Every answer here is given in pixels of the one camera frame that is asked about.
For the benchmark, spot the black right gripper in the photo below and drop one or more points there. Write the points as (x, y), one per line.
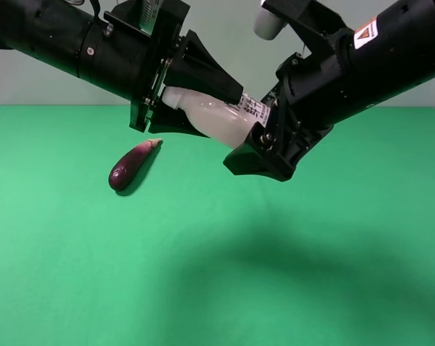
(275, 150)

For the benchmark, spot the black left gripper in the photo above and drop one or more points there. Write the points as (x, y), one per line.
(191, 67)

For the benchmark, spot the white milk bottle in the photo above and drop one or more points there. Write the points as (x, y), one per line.
(227, 123)

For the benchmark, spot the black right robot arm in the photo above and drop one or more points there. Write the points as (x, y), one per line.
(346, 72)

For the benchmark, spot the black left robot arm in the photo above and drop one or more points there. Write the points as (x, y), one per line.
(130, 51)

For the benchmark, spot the purple eggplant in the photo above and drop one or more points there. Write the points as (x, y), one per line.
(135, 162)

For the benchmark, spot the green table cloth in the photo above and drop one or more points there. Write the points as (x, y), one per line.
(341, 254)

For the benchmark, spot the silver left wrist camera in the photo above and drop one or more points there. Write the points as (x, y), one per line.
(149, 11)

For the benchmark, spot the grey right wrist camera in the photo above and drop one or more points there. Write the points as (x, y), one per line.
(267, 25)

